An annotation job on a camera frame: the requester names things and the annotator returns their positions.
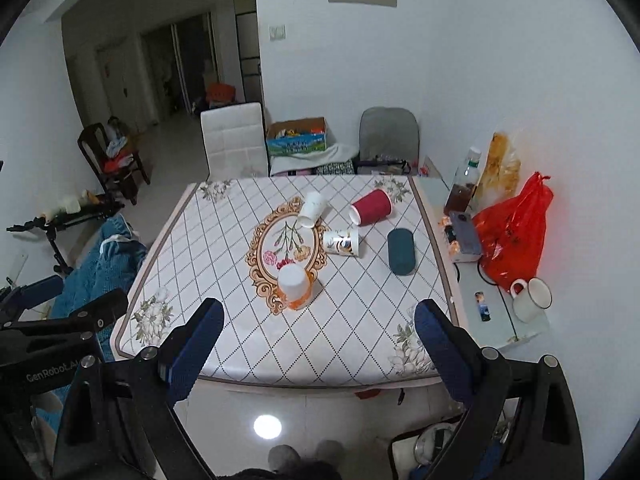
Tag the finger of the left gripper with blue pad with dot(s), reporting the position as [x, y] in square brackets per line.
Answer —
[16, 299]

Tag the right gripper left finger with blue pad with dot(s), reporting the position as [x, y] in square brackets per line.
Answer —
[119, 419]

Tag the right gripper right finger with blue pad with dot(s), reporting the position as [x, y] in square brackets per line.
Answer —
[519, 420]

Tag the white and orange paper cup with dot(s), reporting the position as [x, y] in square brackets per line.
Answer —
[294, 286]

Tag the dark green cup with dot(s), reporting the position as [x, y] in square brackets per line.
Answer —
[401, 251]

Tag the crane print paper cup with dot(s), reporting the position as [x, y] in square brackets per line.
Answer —
[342, 242]

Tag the red ribbed paper cup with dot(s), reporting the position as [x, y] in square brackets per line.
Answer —
[372, 208]

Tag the plain white paper cup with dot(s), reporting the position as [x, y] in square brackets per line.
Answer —
[313, 207]

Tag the white enamel mug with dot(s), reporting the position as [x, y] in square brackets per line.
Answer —
[530, 298]

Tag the grey smartphone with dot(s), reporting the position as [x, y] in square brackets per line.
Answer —
[465, 233]

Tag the red plastic bag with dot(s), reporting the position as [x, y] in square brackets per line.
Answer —
[512, 233]

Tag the floral checked tablecloth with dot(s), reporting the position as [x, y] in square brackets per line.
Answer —
[318, 277]

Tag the black tripod stand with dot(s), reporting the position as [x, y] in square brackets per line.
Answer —
[74, 213]

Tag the brown liquid bottle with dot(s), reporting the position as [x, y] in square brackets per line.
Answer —
[465, 183]

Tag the clear bag of bread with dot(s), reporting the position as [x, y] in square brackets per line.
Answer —
[501, 175]

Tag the dark wooden chair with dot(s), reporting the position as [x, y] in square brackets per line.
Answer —
[114, 158]

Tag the grey padded chair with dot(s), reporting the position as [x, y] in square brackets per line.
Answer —
[389, 142]

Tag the white leather chair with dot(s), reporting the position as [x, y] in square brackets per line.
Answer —
[235, 144]

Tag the cardboard box with items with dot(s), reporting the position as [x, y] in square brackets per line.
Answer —
[299, 136]

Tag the wall light switch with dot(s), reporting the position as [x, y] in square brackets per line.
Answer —
[277, 33]

